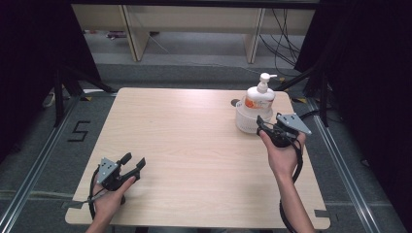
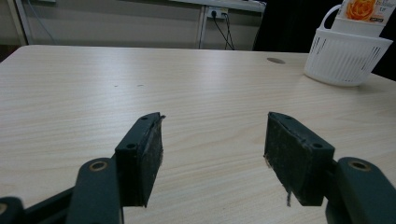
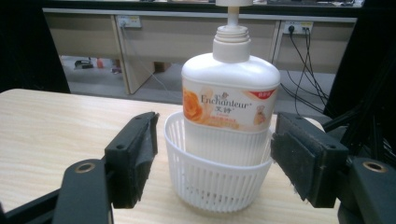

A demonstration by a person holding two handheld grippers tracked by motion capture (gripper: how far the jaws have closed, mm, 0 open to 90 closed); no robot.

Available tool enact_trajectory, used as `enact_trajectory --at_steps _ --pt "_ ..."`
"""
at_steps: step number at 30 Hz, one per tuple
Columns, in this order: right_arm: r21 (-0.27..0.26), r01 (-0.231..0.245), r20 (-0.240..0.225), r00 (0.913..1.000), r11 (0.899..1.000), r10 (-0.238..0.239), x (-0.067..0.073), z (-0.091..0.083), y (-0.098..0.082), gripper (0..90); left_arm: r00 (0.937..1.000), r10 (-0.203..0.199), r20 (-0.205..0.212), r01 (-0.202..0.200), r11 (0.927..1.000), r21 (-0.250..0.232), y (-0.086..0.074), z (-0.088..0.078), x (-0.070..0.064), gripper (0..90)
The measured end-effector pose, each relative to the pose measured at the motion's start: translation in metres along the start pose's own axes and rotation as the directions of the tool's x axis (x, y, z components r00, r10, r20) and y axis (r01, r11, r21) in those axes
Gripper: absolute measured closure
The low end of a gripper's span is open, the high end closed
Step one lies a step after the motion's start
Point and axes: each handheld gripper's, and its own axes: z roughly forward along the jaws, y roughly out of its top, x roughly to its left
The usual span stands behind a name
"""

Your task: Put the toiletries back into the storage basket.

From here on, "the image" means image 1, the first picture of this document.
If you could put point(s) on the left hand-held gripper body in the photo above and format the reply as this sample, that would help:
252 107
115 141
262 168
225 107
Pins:
108 173

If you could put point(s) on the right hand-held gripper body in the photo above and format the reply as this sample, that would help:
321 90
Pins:
285 134

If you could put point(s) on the white plastic basket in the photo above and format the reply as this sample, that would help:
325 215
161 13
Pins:
247 124

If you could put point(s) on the white pump bottle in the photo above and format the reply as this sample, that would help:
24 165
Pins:
259 98

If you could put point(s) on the person's right hand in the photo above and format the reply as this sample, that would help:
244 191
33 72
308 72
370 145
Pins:
283 160

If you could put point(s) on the person's left hand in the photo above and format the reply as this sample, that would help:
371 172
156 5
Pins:
107 202

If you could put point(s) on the yellow black floor tape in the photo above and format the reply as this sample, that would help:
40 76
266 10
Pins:
299 100

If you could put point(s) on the black metal stand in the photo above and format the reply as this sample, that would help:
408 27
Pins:
323 97
59 97

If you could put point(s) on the dark curtain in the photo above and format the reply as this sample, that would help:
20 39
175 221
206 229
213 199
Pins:
29 64
372 81

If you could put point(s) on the beige wooden desk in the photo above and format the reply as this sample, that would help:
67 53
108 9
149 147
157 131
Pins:
194 19

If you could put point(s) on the aluminium floor rail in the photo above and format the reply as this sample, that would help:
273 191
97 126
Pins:
340 168
35 165

